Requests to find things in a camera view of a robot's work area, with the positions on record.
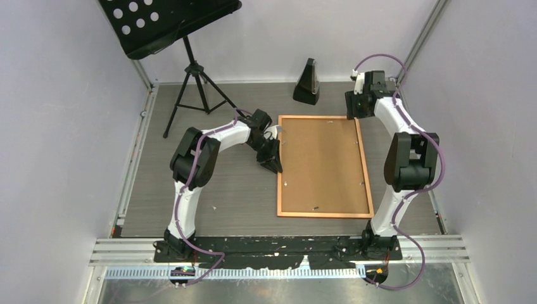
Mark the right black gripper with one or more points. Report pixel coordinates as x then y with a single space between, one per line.
351 112

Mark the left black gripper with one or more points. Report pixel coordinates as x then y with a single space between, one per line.
274 164

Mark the brown cardboard backing board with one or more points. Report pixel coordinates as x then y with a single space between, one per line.
323 168

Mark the orange wooden picture frame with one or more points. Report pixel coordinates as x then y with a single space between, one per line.
279 197

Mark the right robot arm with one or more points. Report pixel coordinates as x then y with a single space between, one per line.
410 163

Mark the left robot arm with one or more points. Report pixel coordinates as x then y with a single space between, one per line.
193 164

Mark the black metronome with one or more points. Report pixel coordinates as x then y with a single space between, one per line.
306 89

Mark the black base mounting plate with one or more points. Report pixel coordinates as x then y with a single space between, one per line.
273 253

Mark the black music stand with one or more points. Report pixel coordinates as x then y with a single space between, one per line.
144 28

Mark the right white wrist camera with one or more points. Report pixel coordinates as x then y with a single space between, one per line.
359 79

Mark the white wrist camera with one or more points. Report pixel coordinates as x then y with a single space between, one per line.
359 79
274 132

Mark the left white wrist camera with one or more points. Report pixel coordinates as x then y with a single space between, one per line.
274 132

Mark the white slotted cable duct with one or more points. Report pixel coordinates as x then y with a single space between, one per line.
189 272

